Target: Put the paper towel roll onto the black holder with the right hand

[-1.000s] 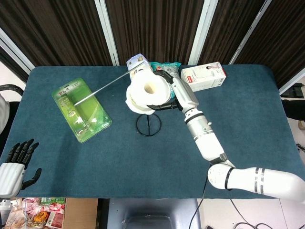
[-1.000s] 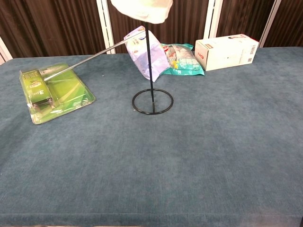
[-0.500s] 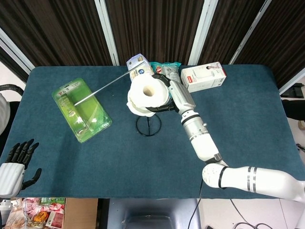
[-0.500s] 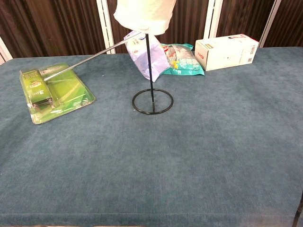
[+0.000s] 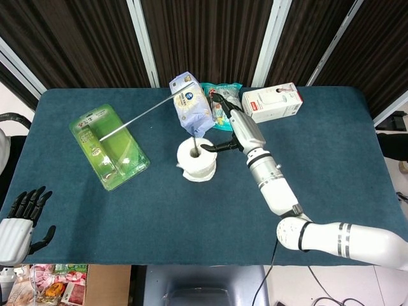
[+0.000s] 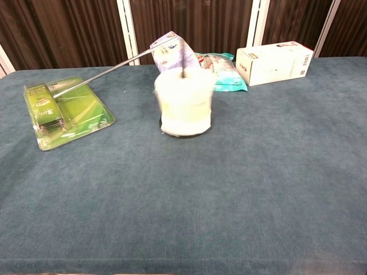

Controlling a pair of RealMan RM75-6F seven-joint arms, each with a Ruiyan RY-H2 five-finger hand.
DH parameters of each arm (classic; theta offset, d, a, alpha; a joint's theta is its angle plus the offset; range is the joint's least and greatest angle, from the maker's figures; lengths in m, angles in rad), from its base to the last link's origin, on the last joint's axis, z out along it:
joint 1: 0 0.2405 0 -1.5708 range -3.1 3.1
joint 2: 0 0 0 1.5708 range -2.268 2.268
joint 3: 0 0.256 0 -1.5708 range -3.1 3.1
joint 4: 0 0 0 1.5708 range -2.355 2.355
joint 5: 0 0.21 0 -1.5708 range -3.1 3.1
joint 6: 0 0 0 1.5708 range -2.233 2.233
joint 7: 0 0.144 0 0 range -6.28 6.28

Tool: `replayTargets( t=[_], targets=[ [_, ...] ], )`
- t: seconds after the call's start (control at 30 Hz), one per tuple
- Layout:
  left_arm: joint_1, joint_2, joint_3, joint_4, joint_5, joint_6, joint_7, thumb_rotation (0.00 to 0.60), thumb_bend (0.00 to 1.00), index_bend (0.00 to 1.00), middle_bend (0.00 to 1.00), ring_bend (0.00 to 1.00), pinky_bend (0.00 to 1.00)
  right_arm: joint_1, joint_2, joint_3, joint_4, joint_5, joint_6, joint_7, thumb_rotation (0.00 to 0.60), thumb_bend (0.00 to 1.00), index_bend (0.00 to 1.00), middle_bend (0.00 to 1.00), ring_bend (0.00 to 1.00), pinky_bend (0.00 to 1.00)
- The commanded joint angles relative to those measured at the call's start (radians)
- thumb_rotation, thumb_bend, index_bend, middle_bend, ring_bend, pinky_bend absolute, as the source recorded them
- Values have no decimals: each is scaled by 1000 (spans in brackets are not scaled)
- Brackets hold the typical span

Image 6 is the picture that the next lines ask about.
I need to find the white toilet paper roll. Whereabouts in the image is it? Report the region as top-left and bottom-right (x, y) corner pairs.
(154, 68), (216, 137)

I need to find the green power strip blister pack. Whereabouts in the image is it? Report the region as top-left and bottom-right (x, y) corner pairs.
(23, 76), (117, 152)

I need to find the teal plastic snack bag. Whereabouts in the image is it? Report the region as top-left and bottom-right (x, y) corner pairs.
(194, 52), (249, 93)

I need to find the blue table cloth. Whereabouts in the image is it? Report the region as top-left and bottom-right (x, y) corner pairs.
(0, 56), (367, 274)

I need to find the thin silver metal rod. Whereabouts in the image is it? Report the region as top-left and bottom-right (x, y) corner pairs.
(53, 36), (178, 99)

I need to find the brown slatted screen panel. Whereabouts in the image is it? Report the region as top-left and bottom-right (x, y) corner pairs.
(116, 0), (270, 66)
(314, 0), (367, 58)
(0, 0), (140, 78)
(246, 0), (342, 58)

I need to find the white purple paper bag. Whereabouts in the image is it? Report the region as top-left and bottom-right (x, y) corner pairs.
(150, 30), (202, 73)

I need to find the white rectangular product box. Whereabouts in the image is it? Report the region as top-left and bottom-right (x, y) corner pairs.
(236, 41), (315, 87)

